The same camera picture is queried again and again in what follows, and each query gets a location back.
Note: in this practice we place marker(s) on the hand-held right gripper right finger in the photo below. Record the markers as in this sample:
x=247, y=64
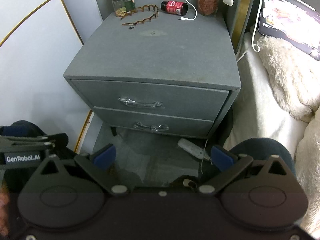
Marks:
x=221, y=158

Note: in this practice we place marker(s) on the black tablet with lit screen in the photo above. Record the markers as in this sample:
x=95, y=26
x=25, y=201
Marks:
x=290, y=17

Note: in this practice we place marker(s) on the white power strip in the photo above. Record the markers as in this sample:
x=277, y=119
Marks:
x=192, y=148

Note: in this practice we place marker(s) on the person's leg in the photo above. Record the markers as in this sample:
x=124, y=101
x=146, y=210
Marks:
x=262, y=147
x=27, y=126

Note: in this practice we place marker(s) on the person's right leg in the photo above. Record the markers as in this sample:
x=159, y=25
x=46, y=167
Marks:
x=262, y=147

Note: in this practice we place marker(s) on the dark bottle with red label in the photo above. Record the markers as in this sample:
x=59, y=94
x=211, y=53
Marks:
x=175, y=7

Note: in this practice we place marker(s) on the dark slipper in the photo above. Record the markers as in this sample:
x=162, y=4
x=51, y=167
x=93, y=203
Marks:
x=186, y=180

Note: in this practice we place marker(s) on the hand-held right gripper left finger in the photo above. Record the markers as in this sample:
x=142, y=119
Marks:
x=105, y=156

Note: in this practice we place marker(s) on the white bed mattress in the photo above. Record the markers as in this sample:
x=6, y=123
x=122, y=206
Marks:
x=255, y=100

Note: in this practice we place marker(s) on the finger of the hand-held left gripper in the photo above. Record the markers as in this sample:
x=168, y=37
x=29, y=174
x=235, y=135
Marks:
x=15, y=131
x=50, y=140

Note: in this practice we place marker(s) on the brown wavy headband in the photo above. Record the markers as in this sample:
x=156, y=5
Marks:
x=150, y=17

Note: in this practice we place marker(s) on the grey bedside cabinet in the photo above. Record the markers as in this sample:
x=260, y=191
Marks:
x=150, y=55

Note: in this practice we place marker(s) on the person's left leg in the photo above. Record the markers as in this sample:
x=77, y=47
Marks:
x=27, y=126

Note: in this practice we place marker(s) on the cream fluffy blanket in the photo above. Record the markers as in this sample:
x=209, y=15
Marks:
x=287, y=75

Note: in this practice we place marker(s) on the glass jar with black lid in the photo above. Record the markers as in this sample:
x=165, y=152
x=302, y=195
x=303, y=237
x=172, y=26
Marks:
x=122, y=7

